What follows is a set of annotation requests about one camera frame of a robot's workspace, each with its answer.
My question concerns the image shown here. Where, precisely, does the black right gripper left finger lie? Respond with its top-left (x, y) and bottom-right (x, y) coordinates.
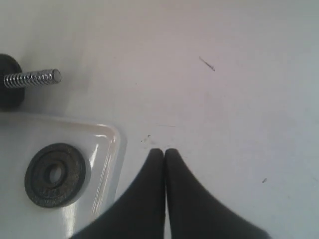
top-left (73, 148), bottom-right (164, 239)

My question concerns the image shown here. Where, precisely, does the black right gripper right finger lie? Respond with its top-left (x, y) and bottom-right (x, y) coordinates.
top-left (164, 148), bottom-right (270, 239)

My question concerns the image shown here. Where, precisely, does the black weight plate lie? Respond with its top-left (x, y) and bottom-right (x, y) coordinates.
top-left (0, 53), bottom-right (25, 111)
top-left (24, 143), bottom-right (86, 208)

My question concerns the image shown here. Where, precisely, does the chrome threaded dumbbell bar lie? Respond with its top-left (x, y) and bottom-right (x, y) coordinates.
top-left (3, 69), bottom-right (62, 89)

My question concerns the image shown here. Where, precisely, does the white plastic tray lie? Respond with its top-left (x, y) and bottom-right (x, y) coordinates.
top-left (0, 113), bottom-right (127, 239)

